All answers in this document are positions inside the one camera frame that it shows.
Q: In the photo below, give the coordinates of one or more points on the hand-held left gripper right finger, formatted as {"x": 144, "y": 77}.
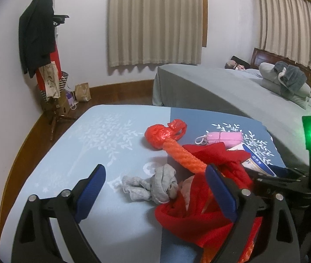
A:
{"x": 221, "y": 191}

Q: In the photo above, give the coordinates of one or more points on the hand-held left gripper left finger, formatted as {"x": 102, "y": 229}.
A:
{"x": 89, "y": 194}

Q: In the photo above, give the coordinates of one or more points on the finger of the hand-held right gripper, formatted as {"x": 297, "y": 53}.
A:
{"x": 278, "y": 187}
{"x": 287, "y": 172}

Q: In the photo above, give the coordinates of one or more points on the red mesh bag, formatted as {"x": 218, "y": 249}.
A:
{"x": 199, "y": 211}

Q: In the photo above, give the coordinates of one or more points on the pink face mask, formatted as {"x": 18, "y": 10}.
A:
{"x": 221, "y": 138}

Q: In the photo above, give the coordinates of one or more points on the grey sock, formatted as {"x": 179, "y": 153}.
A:
{"x": 158, "y": 183}

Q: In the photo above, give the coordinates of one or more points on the white and blue booklet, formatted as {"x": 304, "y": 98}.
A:
{"x": 256, "y": 160}

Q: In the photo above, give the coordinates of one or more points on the blue leaf print blanket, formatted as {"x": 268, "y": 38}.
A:
{"x": 89, "y": 131}

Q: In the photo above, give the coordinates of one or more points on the grey towel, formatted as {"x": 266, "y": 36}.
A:
{"x": 292, "y": 79}

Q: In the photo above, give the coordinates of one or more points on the wooden coat rack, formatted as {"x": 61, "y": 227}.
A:
{"x": 54, "y": 120}

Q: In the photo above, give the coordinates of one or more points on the red plastic bag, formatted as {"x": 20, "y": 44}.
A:
{"x": 158, "y": 137}

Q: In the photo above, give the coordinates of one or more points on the grey pillow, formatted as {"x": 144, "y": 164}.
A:
{"x": 267, "y": 76}

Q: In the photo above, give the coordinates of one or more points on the cardboard box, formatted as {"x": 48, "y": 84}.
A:
{"x": 62, "y": 105}

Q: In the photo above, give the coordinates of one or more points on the grey bed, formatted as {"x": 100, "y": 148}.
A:
{"x": 213, "y": 93}

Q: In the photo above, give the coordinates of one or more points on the purple garment steamer base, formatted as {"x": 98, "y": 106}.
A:
{"x": 70, "y": 97}

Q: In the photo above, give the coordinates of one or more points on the brown paper bag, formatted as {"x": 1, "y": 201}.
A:
{"x": 83, "y": 92}

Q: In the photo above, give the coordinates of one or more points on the wooden headboard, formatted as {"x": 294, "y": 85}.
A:
{"x": 262, "y": 57}

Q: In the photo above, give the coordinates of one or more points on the black white striped bag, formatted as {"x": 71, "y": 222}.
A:
{"x": 64, "y": 80}

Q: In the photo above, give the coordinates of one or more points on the cream tote bag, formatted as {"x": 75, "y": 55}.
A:
{"x": 50, "y": 79}

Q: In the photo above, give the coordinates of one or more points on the narrow beige striped curtain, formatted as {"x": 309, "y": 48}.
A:
{"x": 289, "y": 33}

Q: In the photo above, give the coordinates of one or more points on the red garment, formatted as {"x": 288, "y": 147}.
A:
{"x": 54, "y": 59}

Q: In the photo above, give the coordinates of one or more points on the black jacket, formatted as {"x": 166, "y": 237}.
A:
{"x": 35, "y": 33}

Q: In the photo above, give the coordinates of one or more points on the black steamer hanger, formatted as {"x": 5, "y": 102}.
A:
{"x": 61, "y": 18}

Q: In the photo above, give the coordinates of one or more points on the wooden window side trim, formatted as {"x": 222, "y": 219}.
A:
{"x": 204, "y": 13}

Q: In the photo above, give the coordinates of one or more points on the wide beige striped curtain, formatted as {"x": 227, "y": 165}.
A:
{"x": 155, "y": 19}

